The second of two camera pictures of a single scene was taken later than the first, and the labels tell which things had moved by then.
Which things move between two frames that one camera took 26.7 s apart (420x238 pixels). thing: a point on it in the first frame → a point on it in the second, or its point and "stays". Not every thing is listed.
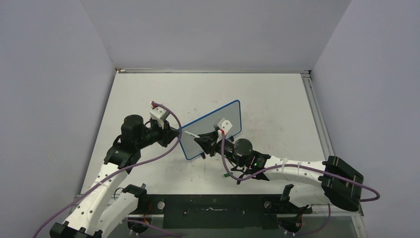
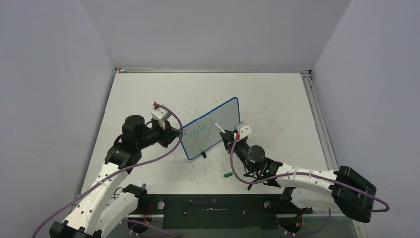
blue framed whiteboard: [232, 113] stays
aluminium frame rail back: [123, 70] stays
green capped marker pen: [192, 134] → [222, 130]
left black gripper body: [155, 133] stays
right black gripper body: [215, 147] → [240, 148]
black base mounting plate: [217, 211] stays
